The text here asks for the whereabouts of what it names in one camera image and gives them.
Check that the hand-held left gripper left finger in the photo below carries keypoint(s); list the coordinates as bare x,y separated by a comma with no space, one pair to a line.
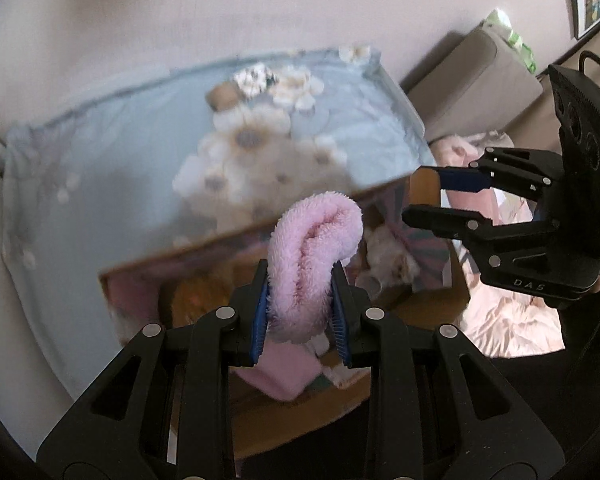
259,320

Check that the cream plush toy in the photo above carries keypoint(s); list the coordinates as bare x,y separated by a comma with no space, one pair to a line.
392,260

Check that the pink fluffy towel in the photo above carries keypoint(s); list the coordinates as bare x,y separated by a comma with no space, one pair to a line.
280,372
305,270

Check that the blue floral tablecloth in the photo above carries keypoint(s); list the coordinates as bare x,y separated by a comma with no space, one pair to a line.
105,135

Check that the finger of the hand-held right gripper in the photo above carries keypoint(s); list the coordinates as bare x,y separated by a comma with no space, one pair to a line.
462,180
440,220

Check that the green and white bag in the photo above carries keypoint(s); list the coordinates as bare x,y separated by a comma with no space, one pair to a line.
512,35

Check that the beige sofa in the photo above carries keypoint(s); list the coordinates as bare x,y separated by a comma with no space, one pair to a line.
480,85

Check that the pink blanket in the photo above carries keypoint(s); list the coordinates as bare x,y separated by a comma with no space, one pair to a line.
510,320

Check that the cardboard box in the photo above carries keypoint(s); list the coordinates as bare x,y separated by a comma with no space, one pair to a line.
420,305

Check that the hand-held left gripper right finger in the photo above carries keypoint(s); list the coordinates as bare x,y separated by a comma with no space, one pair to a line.
341,325

